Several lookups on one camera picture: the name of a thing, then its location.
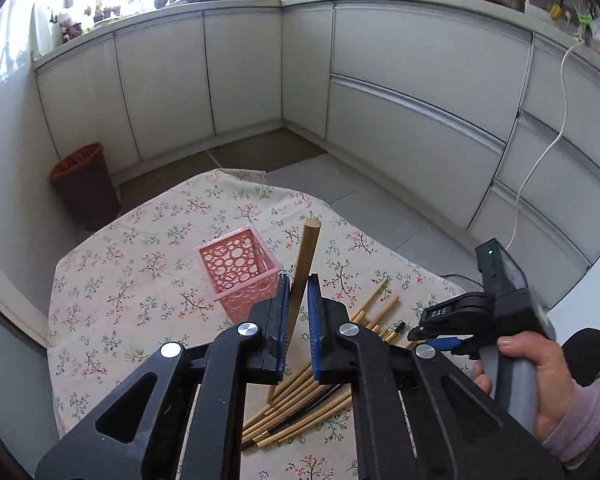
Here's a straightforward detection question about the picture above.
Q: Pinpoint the bamboo chopstick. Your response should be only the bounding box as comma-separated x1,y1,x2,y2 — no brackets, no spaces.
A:
256,393,352,448
266,278,391,403
287,218,322,341
242,296,400,442

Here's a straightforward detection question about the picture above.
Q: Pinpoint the pink sleeve forearm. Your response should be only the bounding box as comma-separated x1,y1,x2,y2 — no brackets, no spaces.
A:
543,372,600,469

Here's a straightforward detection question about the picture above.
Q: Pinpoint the person's right hand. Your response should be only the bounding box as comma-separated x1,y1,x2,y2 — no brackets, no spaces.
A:
471,331,579,443

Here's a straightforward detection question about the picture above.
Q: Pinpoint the pink perforated plastic basket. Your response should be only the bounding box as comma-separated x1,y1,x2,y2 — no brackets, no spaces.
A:
197,226,280,324

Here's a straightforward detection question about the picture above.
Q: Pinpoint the bamboo chopstick on table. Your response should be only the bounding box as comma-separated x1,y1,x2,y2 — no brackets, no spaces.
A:
242,296,400,442
256,393,352,448
266,278,391,403

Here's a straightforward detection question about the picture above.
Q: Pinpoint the black gold-banded chopstick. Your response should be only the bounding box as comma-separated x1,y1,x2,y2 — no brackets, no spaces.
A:
240,321,407,451

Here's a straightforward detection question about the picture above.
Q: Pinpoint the floral tablecloth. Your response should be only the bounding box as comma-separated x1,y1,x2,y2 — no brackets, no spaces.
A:
46,167,474,480

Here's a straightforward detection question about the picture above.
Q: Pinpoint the dark floor mat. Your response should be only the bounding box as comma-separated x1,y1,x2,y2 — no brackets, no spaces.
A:
119,128,325,214

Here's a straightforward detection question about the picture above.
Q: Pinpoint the brown waste bin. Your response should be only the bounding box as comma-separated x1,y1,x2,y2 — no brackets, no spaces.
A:
48,142,121,232

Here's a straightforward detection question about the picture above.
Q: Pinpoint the white power cable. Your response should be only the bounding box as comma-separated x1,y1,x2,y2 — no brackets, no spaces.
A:
504,39,588,254

